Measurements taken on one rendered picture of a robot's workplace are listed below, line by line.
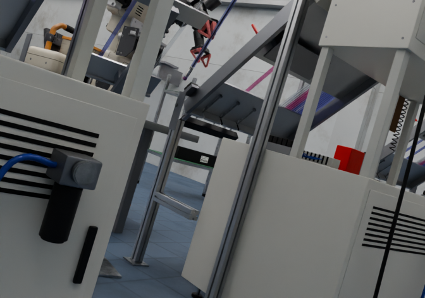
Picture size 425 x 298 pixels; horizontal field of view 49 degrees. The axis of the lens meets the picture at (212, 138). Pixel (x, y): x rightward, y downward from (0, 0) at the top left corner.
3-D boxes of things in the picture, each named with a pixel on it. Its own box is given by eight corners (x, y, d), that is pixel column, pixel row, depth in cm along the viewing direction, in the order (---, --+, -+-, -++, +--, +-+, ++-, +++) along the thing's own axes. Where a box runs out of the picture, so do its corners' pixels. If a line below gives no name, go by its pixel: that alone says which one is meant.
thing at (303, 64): (249, 59, 181) (246, 50, 184) (342, 105, 224) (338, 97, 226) (314, 1, 163) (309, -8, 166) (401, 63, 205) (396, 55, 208)
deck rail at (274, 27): (185, 113, 201) (183, 102, 204) (188, 114, 202) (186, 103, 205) (311, -1, 161) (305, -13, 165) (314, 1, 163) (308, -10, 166)
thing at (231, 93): (189, 108, 203) (188, 102, 204) (284, 142, 245) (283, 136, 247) (217, 82, 192) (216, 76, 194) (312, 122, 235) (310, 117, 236)
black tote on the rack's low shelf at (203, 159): (176, 157, 436) (179, 146, 437) (166, 154, 450) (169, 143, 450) (219, 169, 473) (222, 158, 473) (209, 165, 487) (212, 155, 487)
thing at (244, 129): (188, 114, 202) (185, 101, 206) (284, 147, 244) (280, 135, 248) (190, 112, 201) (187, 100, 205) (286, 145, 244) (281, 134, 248)
